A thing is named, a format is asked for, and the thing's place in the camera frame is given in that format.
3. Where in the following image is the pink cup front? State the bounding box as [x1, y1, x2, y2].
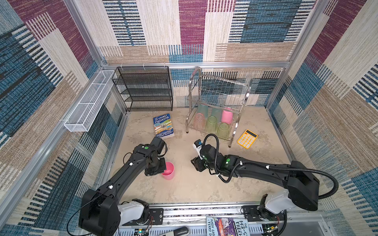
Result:
[162, 162, 175, 180]

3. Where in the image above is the green cup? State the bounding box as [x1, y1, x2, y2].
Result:
[217, 123, 230, 139]
[205, 116, 218, 134]

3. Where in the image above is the clear pink cup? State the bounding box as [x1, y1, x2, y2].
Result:
[193, 113, 206, 131]

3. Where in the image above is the teal cup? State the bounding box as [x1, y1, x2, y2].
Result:
[197, 104, 209, 118]
[211, 108, 222, 122]

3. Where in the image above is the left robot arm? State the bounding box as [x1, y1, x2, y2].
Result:
[76, 137, 168, 236]

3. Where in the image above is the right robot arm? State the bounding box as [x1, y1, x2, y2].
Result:
[191, 134, 339, 218]

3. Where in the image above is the silver metal dish rack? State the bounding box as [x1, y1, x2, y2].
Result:
[185, 67, 252, 147]

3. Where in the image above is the blue treehouse book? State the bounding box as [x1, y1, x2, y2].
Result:
[153, 114, 175, 139]

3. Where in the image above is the yellow calculator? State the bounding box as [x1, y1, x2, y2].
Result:
[237, 129, 258, 149]

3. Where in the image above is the purple treehouse book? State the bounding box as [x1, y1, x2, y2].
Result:
[206, 216, 250, 236]

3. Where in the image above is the black mesh shelf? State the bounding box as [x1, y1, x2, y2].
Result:
[113, 66, 173, 112]

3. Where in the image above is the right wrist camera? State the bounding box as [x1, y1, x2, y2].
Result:
[193, 139, 202, 155]

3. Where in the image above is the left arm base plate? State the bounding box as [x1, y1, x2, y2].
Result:
[141, 208, 164, 226]

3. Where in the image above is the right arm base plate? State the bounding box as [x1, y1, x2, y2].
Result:
[240, 205, 285, 222]

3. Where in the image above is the white wire wall basket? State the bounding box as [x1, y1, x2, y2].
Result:
[64, 70, 115, 132]

